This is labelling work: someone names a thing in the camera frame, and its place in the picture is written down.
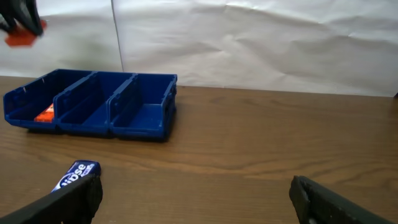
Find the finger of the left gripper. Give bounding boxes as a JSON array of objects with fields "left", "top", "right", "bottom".
[
  {"left": 0, "top": 9, "right": 16, "bottom": 34},
  {"left": 11, "top": 0, "right": 45, "bottom": 37}
]

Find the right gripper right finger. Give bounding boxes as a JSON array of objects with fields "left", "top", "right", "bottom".
[{"left": 289, "top": 175, "right": 396, "bottom": 224}]

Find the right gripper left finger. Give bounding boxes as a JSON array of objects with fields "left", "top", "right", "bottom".
[{"left": 0, "top": 174, "right": 104, "bottom": 224}]

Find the orange candy box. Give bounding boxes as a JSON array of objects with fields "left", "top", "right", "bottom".
[
  {"left": 4, "top": 19, "right": 48, "bottom": 48},
  {"left": 34, "top": 103, "right": 55, "bottom": 123}
]

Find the blue candy pack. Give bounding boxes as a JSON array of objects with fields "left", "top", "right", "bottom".
[{"left": 50, "top": 159, "right": 102, "bottom": 193}]

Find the blue tray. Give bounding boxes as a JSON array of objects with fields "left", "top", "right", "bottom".
[{"left": 2, "top": 68, "right": 178, "bottom": 141}]

